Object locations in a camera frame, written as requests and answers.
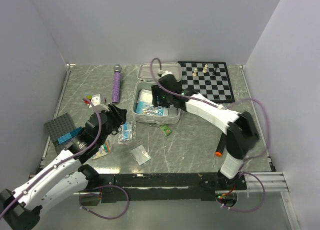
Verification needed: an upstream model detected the large gauze plastic bag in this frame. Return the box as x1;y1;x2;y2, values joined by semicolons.
137;89;153;105

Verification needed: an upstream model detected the blue packets plastic bag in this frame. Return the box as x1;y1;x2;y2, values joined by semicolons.
118;121;136;145

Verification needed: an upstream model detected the blue white pouch bag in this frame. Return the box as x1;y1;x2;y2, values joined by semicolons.
135;101;169;116

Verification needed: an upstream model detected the white medicine kit case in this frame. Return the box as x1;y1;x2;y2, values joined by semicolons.
131;62;182;125

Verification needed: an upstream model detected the small green medicine box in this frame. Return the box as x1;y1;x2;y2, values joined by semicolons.
160;124;172;136

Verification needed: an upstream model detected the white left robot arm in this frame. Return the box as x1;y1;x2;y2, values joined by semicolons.
0;104;127;230

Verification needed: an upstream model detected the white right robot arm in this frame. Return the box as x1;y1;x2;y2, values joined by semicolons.
151;71;260;190

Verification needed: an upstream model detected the colourful toy brick car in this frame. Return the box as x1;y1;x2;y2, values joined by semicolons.
83;94;107;108

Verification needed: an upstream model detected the bandage box plastic bag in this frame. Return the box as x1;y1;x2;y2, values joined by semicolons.
91;139;112;160

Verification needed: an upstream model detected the white chess piece small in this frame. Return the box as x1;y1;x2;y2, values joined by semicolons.
192;68;198;77

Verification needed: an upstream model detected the blue toy brick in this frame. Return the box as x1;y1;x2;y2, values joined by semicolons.
57;127;82;144

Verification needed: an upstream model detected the purple glitter microphone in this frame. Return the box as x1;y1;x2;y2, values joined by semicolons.
112;64;122;103

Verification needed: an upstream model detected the small gauze zip bag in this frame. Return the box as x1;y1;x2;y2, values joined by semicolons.
130;145;151;166

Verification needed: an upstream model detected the white chess piece tall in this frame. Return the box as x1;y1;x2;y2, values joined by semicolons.
202;64;208;73

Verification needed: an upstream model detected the grey brick baseplate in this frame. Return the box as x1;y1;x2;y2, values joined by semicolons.
44;113;76;154

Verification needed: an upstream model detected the black white chessboard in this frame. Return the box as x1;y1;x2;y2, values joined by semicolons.
179;61;235;103

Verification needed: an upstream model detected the black marker orange cap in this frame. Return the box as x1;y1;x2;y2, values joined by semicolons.
215;133;227;157

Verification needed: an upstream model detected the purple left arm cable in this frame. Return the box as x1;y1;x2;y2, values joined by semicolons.
0;97;130;220

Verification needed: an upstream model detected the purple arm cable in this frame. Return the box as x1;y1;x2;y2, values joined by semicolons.
149;57;271;213
0;97;130;220

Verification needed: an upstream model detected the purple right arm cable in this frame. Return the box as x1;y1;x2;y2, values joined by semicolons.
149;57;271;213

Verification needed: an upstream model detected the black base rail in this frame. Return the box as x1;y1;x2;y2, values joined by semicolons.
80;172;247;203

